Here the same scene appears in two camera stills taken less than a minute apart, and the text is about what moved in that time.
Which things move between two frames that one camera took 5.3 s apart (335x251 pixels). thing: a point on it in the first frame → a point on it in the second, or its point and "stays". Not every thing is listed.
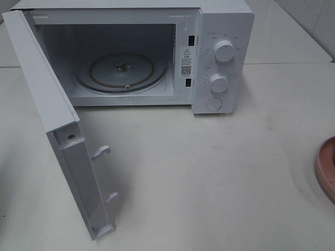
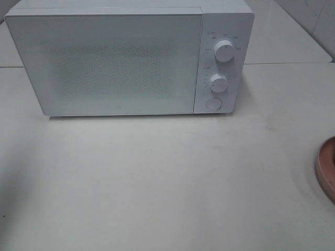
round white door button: x=213 y=103 stays
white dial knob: x=219 y=82 stays
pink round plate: x=325 y=167 stays
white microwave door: x=59 y=114 → x=102 y=64
